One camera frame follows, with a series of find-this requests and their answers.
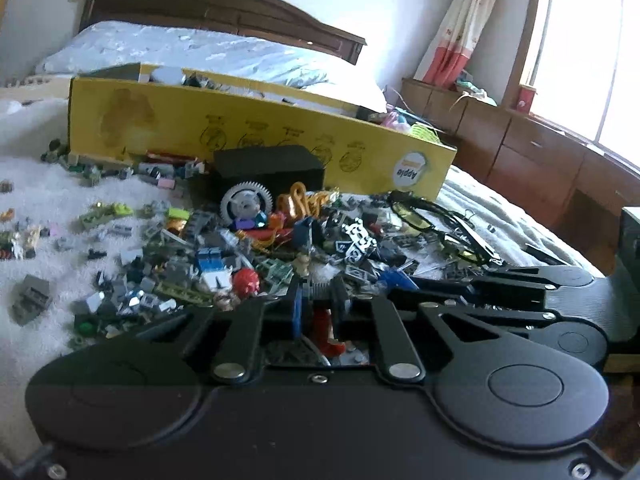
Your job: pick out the black glasses with yellow lenses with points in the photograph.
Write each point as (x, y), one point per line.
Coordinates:
(412, 215)

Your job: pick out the white toy gear wheel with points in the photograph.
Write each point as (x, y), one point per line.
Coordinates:
(245, 205)

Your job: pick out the black flat strip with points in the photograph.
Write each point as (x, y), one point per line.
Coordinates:
(545, 254)

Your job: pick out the grey sloped brick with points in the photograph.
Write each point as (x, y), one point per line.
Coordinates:
(30, 300)

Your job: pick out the pile of small toy bricks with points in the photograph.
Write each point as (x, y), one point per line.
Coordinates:
(175, 260)

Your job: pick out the dark wooden headboard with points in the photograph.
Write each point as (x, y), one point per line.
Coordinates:
(215, 10)

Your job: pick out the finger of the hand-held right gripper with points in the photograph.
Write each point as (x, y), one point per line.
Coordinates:
(510, 322)
(500, 282)

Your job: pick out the black rectangular box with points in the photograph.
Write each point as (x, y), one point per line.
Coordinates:
(267, 167)

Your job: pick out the brown wooden cabinet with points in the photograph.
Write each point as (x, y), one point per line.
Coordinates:
(540, 160)

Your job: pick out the red cup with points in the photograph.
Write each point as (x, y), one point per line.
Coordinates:
(527, 100)

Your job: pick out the white and red curtain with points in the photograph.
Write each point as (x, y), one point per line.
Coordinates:
(460, 35)

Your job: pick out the window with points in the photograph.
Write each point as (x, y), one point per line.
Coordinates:
(585, 50)

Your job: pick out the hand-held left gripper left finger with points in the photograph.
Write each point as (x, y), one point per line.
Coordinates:
(297, 310)

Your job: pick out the yellow cardboard box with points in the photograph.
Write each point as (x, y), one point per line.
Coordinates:
(175, 120)

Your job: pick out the pink plush toy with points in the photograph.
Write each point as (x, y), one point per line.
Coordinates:
(395, 120)

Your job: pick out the green plastic basket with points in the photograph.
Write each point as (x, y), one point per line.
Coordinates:
(425, 132)

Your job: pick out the light blue pillow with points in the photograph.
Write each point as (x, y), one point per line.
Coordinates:
(200, 55)

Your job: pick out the pale cloth bundle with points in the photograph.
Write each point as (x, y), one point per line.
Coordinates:
(475, 90)

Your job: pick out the red toy ball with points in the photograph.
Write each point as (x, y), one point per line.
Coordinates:
(246, 281)

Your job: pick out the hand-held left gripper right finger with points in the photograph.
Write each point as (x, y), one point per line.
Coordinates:
(339, 305)

